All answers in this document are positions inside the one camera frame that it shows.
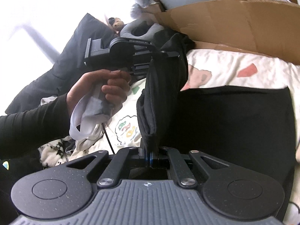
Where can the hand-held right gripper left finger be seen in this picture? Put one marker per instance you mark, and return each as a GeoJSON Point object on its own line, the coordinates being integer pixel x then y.
{"type": "Point", "coordinates": [143, 159]}

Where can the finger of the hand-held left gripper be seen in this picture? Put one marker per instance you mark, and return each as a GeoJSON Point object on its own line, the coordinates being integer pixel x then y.
{"type": "Point", "coordinates": [141, 68]}
{"type": "Point", "coordinates": [150, 53]}

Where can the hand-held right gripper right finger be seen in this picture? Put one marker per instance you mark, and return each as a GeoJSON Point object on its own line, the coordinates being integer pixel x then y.
{"type": "Point", "coordinates": [151, 161]}

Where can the black cartoon print t-shirt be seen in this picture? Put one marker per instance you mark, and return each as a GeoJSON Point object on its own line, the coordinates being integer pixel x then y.
{"type": "Point", "coordinates": [234, 126]}

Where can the person's left forearm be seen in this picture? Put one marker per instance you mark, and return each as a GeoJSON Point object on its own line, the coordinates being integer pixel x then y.
{"type": "Point", "coordinates": [35, 126]}

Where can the person's left hand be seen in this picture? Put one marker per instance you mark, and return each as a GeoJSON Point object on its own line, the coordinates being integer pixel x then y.
{"type": "Point", "coordinates": [84, 86]}

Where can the dark grey pillow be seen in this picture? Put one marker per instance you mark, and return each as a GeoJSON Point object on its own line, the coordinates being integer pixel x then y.
{"type": "Point", "coordinates": [70, 51]}

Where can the grey neck pillow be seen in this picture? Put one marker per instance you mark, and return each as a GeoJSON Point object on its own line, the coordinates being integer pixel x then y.
{"type": "Point", "coordinates": [126, 31]}

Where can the brown plush toy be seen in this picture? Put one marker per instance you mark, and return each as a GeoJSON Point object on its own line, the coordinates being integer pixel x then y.
{"type": "Point", "coordinates": [117, 24]}

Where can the white fluffy pillow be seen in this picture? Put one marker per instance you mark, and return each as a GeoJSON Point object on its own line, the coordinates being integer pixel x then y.
{"type": "Point", "coordinates": [137, 10]}

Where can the cream sweatshirt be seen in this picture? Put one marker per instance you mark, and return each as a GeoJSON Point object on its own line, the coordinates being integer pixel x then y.
{"type": "Point", "coordinates": [82, 145]}

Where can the cream printed bed sheet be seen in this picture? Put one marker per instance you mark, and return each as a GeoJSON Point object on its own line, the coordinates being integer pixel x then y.
{"type": "Point", "coordinates": [222, 68]}

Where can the black white spotted cloth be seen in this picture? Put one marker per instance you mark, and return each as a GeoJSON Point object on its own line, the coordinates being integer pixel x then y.
{"type": "Point", "coordinates": [54, 154]}

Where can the brown flattened cardboard box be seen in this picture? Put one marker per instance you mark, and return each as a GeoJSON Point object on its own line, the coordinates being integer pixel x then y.
{"type": "Point", "coordinates": [234, 21]}

